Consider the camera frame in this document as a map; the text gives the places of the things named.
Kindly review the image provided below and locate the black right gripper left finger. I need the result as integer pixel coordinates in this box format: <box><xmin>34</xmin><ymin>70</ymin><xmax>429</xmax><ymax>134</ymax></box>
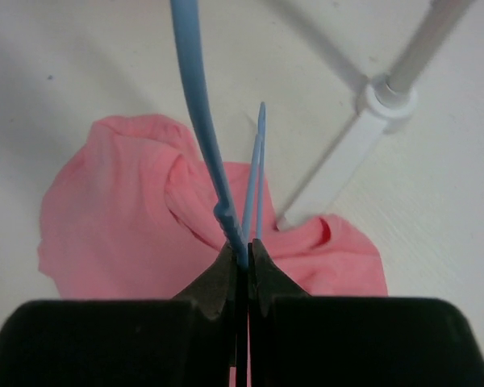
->
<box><xmin>0</xmin><ymin>247</ymin><xmax>237</xmax><ymax>386</ymax></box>

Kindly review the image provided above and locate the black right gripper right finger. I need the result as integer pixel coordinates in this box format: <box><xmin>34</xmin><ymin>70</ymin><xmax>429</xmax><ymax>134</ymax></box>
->
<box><xmin>248</xmin><ymin>240</ymin><xmax>484</xmax><ymax>386</ymax></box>

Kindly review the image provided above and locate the pink t shirt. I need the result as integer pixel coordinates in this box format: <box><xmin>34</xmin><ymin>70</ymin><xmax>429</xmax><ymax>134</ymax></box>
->
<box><xmin>38</xmin><ymin>114</ymin><xmax>387</xmax><ymax>299</ymax></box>

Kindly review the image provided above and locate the light blue wire hanger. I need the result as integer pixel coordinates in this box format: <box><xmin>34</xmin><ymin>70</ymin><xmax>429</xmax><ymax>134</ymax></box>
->
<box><xmin>170</xmin><ymin>1</ymin><xmax>266</xmax><ymax>271</ymax></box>

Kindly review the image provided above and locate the white clothes rack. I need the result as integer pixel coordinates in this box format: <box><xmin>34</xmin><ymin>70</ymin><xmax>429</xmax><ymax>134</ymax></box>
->
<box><xmin>277</xmin><ymin>1</ymin><xmax>473</xmax><ymax>230</ymax></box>

